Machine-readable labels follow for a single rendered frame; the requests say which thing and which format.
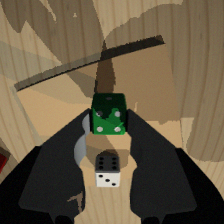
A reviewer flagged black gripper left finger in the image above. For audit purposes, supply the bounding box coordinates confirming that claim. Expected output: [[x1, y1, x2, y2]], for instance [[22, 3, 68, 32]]
[[0, 108, 92, 224]]

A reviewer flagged white die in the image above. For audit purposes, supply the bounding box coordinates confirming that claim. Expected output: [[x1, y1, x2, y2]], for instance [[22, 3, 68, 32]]
[[95, 156, 120, 187]]

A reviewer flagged tan flat mat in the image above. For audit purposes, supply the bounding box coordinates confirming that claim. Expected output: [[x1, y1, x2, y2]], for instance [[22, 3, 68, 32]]
[[16, 43, 183, 187]]

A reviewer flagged red die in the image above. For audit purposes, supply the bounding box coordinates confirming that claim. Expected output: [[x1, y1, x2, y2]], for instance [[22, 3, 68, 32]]
[[0, 154, 7, 173]]

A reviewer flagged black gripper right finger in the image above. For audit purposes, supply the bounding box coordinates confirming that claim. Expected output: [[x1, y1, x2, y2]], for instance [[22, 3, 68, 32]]
[[125, 109, 224, 224]]

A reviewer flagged green die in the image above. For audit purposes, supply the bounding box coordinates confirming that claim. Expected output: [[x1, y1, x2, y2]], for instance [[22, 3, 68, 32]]
[[91, 93, 127, 135]]

